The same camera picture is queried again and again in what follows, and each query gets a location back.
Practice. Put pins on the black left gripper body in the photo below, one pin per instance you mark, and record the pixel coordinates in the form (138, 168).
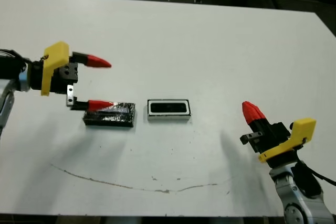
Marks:
(67, 77)

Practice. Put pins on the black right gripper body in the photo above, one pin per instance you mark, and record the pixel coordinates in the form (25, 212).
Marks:
(275, 137)

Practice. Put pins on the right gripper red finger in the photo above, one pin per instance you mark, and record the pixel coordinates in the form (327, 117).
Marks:
(249, 115)
(258, 113)

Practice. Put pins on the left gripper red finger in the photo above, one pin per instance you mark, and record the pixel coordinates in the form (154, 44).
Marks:
(97, 104)
(97, 62)

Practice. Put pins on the glossy black box lid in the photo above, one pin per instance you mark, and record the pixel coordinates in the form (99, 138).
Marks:
(113, 119)

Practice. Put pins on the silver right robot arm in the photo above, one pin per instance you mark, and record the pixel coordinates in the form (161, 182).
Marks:
(291, 192)

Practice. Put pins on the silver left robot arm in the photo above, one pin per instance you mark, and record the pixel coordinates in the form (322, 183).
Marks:
(6, 98)

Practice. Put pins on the white box with black rim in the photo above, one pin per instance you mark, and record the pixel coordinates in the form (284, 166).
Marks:
(168, 118)

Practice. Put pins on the yellow left wrist camera mount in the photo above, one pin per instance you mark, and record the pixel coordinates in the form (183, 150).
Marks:
(56, 53)

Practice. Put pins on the yellow wrist camera mount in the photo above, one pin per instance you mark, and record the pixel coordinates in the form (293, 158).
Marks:
(304, 129)
(56, 53)

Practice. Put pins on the yellow right wrist camera mount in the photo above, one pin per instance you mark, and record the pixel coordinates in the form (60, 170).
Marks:
(304, 129)

